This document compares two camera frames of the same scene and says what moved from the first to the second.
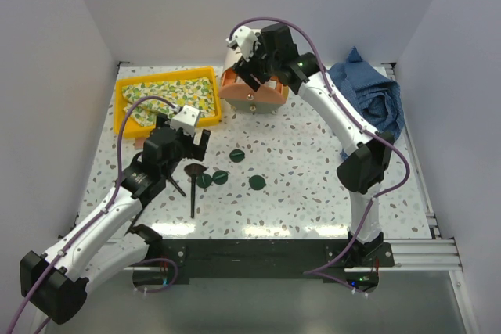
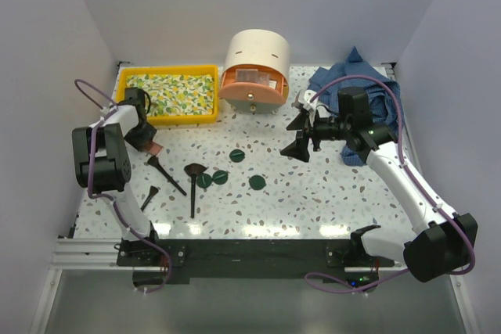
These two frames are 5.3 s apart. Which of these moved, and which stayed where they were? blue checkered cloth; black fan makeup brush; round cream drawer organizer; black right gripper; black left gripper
Moved: black left gripper; black right gripper
Stayed: black fan makeup brush; blue checkered cloth; round cream drawer organizer
